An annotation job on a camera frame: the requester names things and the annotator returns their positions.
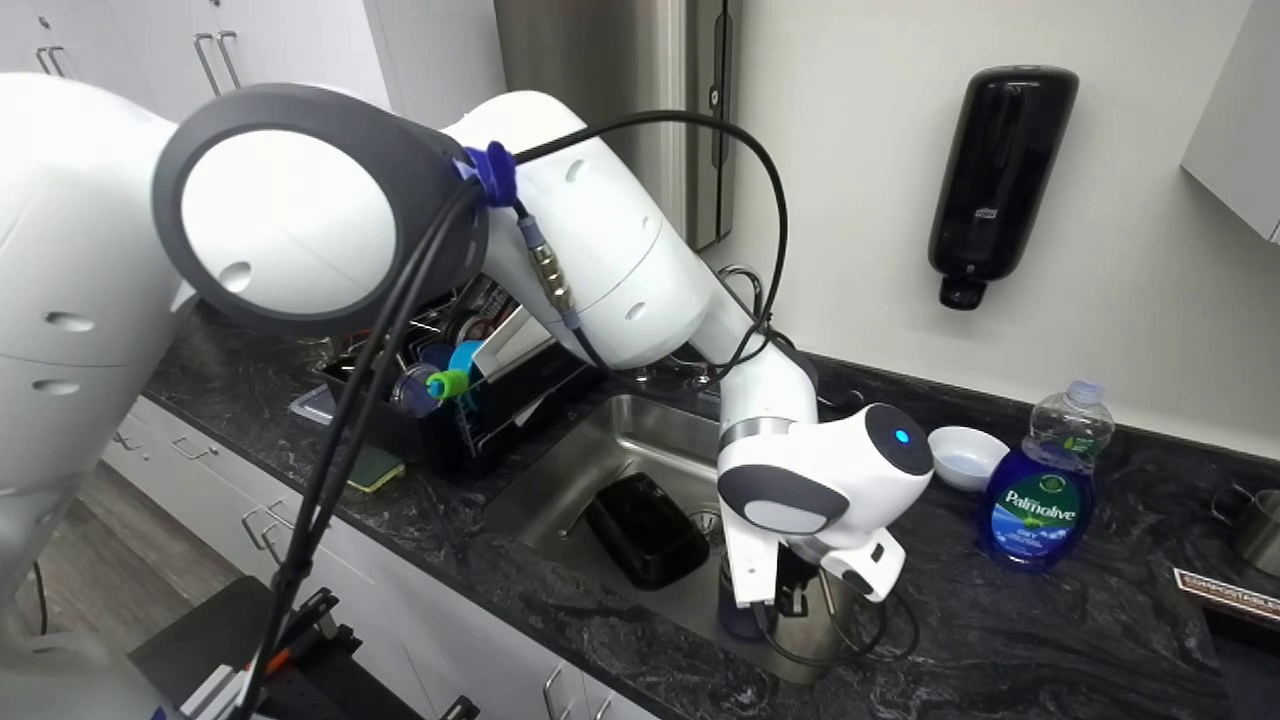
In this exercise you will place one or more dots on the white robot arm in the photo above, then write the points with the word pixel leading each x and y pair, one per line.
pixel 80 267

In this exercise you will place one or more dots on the black plastic tray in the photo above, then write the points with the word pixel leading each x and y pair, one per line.
pixel 647 534

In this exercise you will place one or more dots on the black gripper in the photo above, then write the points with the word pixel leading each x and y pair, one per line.
pixel 801 581

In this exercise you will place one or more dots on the black dish rack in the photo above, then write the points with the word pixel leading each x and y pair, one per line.
pixel 521 402

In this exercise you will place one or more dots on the green sponge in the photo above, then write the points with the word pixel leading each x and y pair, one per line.
pixel 372 471

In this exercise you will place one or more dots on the white bowl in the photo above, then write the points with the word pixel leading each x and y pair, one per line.
pixel 970 462

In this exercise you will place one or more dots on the clear purple bottle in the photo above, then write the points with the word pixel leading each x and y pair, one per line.
pixel 414 394

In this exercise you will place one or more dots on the white lower cabinets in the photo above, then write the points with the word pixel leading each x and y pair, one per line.
pixel 441 627

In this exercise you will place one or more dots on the blue dish soap bottle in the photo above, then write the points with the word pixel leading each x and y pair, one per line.
pixel 1035 513

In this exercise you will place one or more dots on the black wall soap dispenser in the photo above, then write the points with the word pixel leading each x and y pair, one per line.
pixel 1002 175

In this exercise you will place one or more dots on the stainless steel sink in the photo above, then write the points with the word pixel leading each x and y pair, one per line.
pixel 561 467

